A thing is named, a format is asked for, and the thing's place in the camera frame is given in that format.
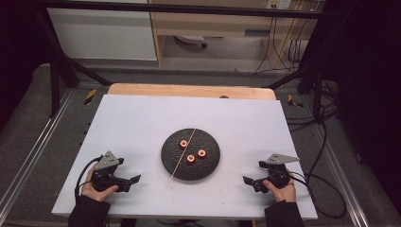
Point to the white wall socket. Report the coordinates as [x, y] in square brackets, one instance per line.
[279, 3]

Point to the wooden table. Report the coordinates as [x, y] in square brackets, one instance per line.
[189, 90]

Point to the person's left hand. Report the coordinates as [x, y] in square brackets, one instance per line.
[94, 191]

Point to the white board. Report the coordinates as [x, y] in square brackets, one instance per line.
[135, 126]

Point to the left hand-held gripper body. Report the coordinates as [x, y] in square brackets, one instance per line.
[105, 176]

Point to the black metal frame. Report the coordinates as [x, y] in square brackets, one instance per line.
[157, 8]

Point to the person's right hand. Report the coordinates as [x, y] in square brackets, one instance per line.
[285, 193]

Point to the yellow black floor tape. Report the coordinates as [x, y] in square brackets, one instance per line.
[90, 96]
[293, 101]

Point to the round black plate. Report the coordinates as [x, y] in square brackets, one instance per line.
[205, 167]

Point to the red hawthorn fruit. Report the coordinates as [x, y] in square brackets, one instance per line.
[183, 144]
[201, 153]
[190, 158]

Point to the light wooden desk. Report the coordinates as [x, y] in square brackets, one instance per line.
[220, 25]

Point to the white power strip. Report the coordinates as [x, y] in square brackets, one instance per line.
[190, 39]

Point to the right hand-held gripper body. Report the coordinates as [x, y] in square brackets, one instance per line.
[277, 176]

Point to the aluminium floor rail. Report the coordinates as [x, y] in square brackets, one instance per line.
[340, 170]
[34, 148]

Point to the white cabinet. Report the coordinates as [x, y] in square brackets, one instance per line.
[101, 34]

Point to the thin bamboo skewer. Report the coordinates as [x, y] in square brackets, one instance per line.
[183, 154]

